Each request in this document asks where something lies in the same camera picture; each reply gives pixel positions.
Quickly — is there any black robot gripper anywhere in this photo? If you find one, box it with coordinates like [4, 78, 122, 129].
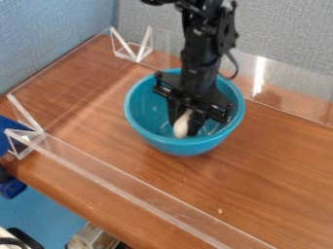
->
[154, 71, 234, 136]

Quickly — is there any white toy mushroom brown cap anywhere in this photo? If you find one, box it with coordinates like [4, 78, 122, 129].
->
[173, 109, 193, 139]

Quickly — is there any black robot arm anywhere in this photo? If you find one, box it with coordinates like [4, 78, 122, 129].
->
[141, 0, 240, 138]

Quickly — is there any blue plastic bowl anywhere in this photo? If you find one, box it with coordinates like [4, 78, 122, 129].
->
[123, 67, 248, 158]

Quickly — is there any clear acrylic back barrier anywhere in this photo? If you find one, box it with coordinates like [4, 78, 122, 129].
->
[109, 26, 333, 128]

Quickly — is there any clear acrylic barrier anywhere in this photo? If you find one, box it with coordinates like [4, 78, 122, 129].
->
[4, 128, 277, 249]
[6, 26, 115, 133]
[109, 26, 333, 128]

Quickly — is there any clear acrylic left barrier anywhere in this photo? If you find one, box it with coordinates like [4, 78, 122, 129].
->
[6, 26, 115, 133]

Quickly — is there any clear acrylic front barrier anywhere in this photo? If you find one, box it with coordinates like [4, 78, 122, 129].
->
[4, 128, 277, 249]

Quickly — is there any blue clamp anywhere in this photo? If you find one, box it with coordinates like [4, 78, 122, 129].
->
[0, 115, 28, 199]

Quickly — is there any black and white object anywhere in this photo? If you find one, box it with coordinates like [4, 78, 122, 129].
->
[0, 227, 45, 249]

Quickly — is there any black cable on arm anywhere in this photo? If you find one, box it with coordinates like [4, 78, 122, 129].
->
[218, 52, 241, 81]

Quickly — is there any clear bracket under table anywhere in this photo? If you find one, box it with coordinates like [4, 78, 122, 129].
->
[66, 223, 119, 249]

